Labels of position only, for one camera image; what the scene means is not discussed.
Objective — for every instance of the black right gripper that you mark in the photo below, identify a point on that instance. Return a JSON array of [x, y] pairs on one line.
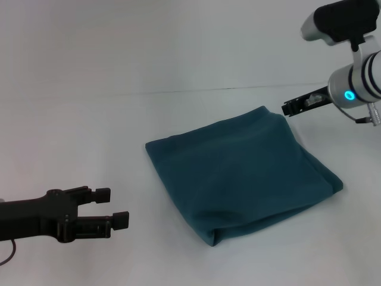
[[312, 101]]

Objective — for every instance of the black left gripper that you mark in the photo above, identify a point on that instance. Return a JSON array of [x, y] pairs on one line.
[[35, 214]]

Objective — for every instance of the teal blue shirt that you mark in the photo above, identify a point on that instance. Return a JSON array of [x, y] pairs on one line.
[[238, 178]]

